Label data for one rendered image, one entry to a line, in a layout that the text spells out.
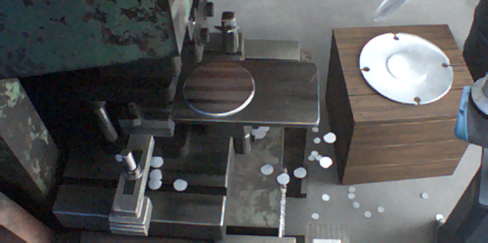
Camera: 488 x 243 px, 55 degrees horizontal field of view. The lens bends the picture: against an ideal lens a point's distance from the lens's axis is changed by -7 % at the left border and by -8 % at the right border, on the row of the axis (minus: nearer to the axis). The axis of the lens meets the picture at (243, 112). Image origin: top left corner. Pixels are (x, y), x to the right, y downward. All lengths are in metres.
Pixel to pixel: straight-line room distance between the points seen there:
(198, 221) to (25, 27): 0.43
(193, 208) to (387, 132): 0.77
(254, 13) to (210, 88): 1.36
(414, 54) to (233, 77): 0.83
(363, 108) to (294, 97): 0.58
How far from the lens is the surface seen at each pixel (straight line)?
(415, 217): 1.67
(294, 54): 1.13
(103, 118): 0.85
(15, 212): 0.94
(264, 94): 0.87
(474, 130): 1.09
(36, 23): 0.57
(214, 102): 0.86
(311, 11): 2.23
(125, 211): 0.80
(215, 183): 0.86
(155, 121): 0.86
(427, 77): 1.54
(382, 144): 1.50
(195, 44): 0.74
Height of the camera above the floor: 1.44
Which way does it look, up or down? 52 degrees down
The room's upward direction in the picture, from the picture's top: 4 degrees counter-clockwise
